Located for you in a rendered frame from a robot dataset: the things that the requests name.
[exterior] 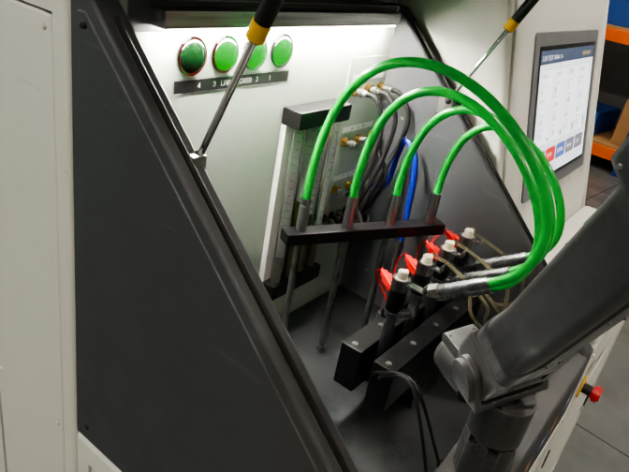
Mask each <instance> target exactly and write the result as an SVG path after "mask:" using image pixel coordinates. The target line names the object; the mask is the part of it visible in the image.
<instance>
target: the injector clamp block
mask: <svg viewBox="0 0 629 472"><path fill-rule="evenodd" d="M468 300H469V297H463V298H456V299H452V300H451V301H450V302H448V303H447V304H446V305H445V306H443V307H442V308H441V309H440V307H441V304H442V302H440V301H438V302H437V305H436V308H435V311H434V314H433V315H432V316H431V317H429V318H428V319H427V320H425V321H424V322H423V323H421V319H422V317H423V314H424V310H425V307H426V303H427V302H421V303H420V307H419V311H418V314H417V318H416V322H415V325H414V328H413V330H412V331H411V332H410V333H409V334H407V335H406V336H405V337H404V338H403V339H402V340H401V341H399V339H400V335H401V332H402V326H403V323H404V319H403V320H398V319H397V321H396V326H395V330H394V333H393V334H392V338H391V341H390V345H389V349H388V351H387V352H385V353H384V354H383V355H381V356H380V357H379V358H378V359H376V360H375V361H374V358H375V354H376V350H377V347H378V343H379V340H380V336H381V332H382V328H383V324H384V320H385V319H384V318H383V317H381V316H379V317H377V318H376V319H374V320H373V321H371V322H370V323H369V324H367V325H366V326H364V327H363V328H361V329H360V330H358V331H357V332H355V333H354V334H352V335H351V336H349V337H348V338H347V339H345V340H344V341H342V345H341V350H340V354H339V358H338V362H337V366H336V370H335V375H334V378H333V380H334V381H336V382H337V383H339V384H340V385H342V386H344V387H345V388H347V389H348V390H350V391H352V390H354V389H355V388H356V387H357V386H358V385H360V384H361V383H362V382H363V381H367V382H369V383H368V387H367V390H366V394H365V397H364V400H365V401H366V402H368V403H369V404H371V405H373V406H375V407H376V408H378V409H379V410H381V411H382V412H384V411H385V410H386V409H387V408H388V407H389V406H390V405H392V404H393V403H394V402H395V401H396V400H397V401H398V402H400V403H401V404H403V405H405V406H407V407H408V408H411V407H412V406H413V405H414V404H415V401H414V397H413V394H412V392H411V389H410V387H409V385H408V384H407V382H406V381H405V380H404V379H402V378H399V377H382V378H381V379H380V380H379V379H378V377H379V376H380V375H378V374H376V375H375V376H372V373H373V372H374V371H391V372H400V373H404V374H406V375H408V376H410V377H411V378H412V379H413V380H414V381H415V382H416V383H417V386H418V388H419V390H420V391H421V394H422V396H423V395H424V394H425V393H426V392H427V391H429V390H430V389H431V388H432V387H433V386H434V385H435V384H436V381H437V377H438V375H439V372H440V369H439V368H438V366H437V365H436V363H435V362H434V352H435V349H436V348H437V347H438V345H439V344H440V343H441V342H442V340H443V332H449V331H452V330H455V329H458V328H461V327H464V326H467V325H470V324H475V323H474V322H473V321H472V319H471V317H470V314H469V311H468ZM481 303H482V301H481V300H480V299H479V298H478V297H477V296H476V297H472V312H473V315H474V317H475V318H476V316H477V314H478V311H479V308H480V305H481ZM420 323H421V324H420ZM373 361H374V362H373ZM371 372H372V373H371ZM370 375H371V376H370ZM369 379H370V380H369Z"/></svg>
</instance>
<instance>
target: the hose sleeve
mask: <svg viewBox="0 0 629 472"><path fill-rule="evenodd" d="M488 279H489V277H479V278H474V279H469V280H462V281H456V282H450V283H444V284H439V285H438V287H437V292H438V294H439V295H440V296H446V295H447V296H449V295H455V294H461V293H468V292H475V291H476V292H478V291H484V290H490V289H491V288H490V287H489V285H488Z"/></svg>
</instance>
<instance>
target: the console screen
mask: <svg viewBox="0 0 629 472"><path fill-rule="evenodd" d="M597 39H598V30H597V29H594V30H576V31H558V32H539V33H536V34H535V38H534V59H533V70H532V81H531V92H530V103H529V114H528V125H527V137H529V138H530V139H531V140H532V141H533V142H534V143H535V144H536V145H537V146H538V148H539V149H540V150H541V151H542V153H543V154H544V155H545V157H546V158H547V160H548V161H549V163H550V165H551V166H552V168H553V170H554V172H555V174H556V176H557V179H558V181H559V180H561V179H562V178H563V177H565V176H566V175H568V174H569V173H571V172H572V171H574V170H576V169H577V168H579V167H580V166H582V165H583V160H584V152H585V144H586V136H587V128H588V120H589V111H590V104H591V95H592V80H593V72H594V64H595V56H596V48H597ZM529 199H530V196H529V193H528V190H527V187H526V184H525V182H524V180H522V191H521V203H522V204H523V203H525V202H526V201H528V200H529Z"/></svg>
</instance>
